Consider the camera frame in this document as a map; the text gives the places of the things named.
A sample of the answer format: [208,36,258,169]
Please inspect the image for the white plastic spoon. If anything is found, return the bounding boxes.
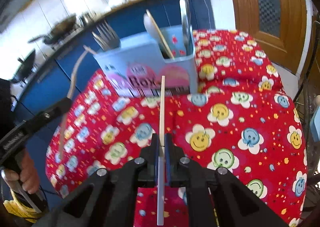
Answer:
[143,13,165,52]

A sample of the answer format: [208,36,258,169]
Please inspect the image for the red smiley flower tablecloth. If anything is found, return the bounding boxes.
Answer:
[46,30,307,226]

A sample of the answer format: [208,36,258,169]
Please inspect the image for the white power cable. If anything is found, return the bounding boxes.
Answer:
[192,0,213,30]

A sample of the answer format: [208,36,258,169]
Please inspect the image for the light blue chopstick box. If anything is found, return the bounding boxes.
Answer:
[94,25,198,97]

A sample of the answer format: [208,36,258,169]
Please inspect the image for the beige chopstick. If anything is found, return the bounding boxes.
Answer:
[157,76,165,226]
[146,9,175,59]

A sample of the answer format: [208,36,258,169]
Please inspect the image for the black metal rack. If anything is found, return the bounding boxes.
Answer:
[294,14,319,186]

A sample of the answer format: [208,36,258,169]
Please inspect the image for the yellow sleeve left forearm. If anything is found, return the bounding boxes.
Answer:
[3,190,48,223]

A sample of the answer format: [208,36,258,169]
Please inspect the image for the left hand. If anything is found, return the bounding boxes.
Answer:
[1,150,40,194]

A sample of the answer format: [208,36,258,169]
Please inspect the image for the wooden door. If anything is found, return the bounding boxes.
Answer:
[233,0,307,74]

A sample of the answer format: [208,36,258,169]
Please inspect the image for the black wok on stove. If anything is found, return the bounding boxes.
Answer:
[28,14,76,45]

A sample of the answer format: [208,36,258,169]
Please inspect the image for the blue lower kitchen cabinets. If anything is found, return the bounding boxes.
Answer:
[10,0,216,202]

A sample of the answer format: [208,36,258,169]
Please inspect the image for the steel kettle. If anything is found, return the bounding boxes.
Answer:
[79,12,97,27]

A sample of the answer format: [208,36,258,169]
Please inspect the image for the long wooden stick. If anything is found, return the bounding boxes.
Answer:
[59,45,97,160]

